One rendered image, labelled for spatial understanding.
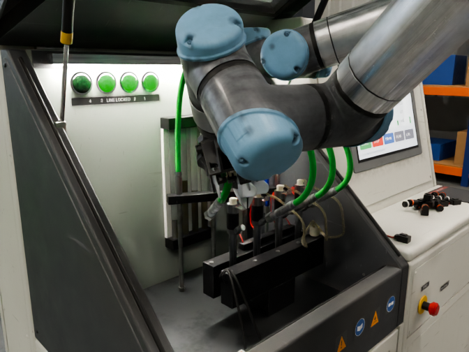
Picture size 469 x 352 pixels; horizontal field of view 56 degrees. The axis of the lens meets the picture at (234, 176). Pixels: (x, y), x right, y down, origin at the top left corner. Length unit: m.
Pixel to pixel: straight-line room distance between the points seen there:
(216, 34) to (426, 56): 0.20
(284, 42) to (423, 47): 0.30
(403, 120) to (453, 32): 1.22
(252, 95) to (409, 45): 0.15
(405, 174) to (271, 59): 1.02
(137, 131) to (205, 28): 0.68
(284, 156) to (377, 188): 1.04
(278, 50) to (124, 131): 0.53
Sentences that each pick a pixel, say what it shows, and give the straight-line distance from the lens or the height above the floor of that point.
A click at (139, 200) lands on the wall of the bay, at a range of 1.16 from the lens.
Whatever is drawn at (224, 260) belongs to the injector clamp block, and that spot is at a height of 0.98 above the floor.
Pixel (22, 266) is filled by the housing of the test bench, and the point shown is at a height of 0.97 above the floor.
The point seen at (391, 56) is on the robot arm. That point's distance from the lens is 0.44.
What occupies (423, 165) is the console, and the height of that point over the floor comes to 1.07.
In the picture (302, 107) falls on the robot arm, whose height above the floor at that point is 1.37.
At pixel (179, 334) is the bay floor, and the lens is 1.06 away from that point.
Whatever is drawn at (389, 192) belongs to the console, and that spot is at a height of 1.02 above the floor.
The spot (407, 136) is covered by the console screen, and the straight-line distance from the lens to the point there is 1.65.
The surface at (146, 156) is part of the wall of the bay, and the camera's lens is 1.15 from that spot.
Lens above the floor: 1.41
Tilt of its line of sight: 14 degrees down
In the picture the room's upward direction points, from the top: straight up
